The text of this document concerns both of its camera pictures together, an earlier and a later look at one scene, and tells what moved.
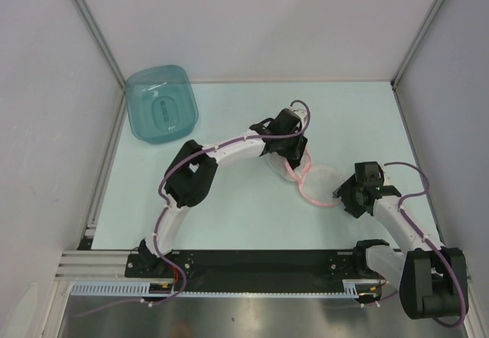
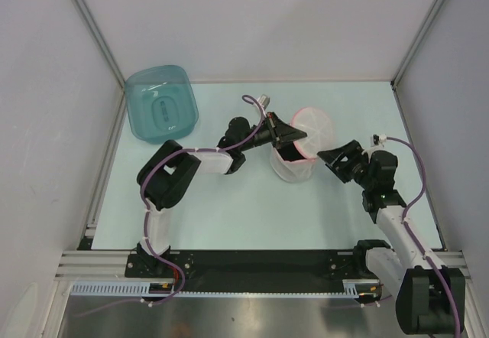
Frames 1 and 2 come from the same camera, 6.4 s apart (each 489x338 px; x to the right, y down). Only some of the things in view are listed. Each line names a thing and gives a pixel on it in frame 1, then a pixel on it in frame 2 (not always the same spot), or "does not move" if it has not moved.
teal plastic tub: (162, 102) does not move
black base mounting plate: (260, 270) does not move
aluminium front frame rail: (92, 265) does not move
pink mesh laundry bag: (319, 184) → (318, 125)
